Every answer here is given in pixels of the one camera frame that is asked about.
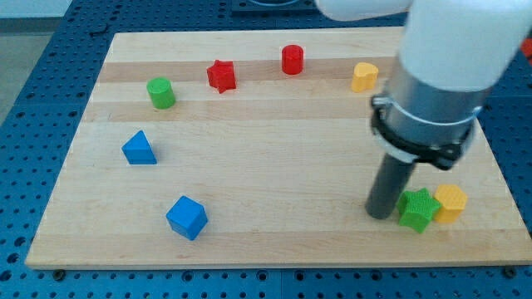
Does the yellow hexagon block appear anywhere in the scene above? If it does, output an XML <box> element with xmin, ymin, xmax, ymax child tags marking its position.
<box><xmin>433</xmin><ymin>184</ymin><xmax>468</xmax><ymax>223</ymax></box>

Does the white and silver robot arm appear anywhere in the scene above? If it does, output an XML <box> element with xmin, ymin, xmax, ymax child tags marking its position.
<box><xmin>316</xmin><ymin>0</ymin><xmax>531</xmax><ymax>171</ymax></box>

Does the red star block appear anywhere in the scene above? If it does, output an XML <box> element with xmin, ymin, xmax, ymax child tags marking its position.
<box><xmin>207</xmin><ymin>60</ymin><xmax>236</xmax><ymax>94</ymax></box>

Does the green star block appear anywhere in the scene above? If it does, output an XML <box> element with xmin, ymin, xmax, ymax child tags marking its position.
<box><xmin>397</xmin><ymin>188</ymin><xmax>441</xmax><ymax>233</ymax></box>

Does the light wooden board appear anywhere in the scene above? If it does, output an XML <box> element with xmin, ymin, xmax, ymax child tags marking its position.
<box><xmin>26</xmin><ymin>27</ymin><xmax>531</xmax><ymax>270</ymax></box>

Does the red cylinder block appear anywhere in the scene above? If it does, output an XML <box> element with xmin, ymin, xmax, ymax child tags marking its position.
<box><xmin>282</xmin><ymin>45</ymin><xmax>304</xmax><ymax>75</ymax></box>

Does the blue cube block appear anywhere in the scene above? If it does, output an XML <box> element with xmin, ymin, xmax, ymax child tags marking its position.
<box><xmin>165</xmin><ymin>196</ymin><xmax>209</xmax><ymax>241</ymax></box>

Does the green cylinder block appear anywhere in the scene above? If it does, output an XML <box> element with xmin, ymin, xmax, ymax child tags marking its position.
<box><xmin>146</xmin><ymin>77</ymin><xmax>176</xmax><ymax>110</ymax></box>

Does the blue triangle block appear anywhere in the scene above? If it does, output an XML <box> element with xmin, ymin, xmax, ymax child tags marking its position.
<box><xmin>121</xmin><ymin>130</ymin><xmax>157</xmax><ymax>164</ymax></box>

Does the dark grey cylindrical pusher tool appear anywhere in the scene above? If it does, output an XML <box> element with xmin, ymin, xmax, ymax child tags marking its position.
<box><xmin>365</xmin><ymin>154</ymin><xmax>416</xmax><ymax>219</ymax></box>

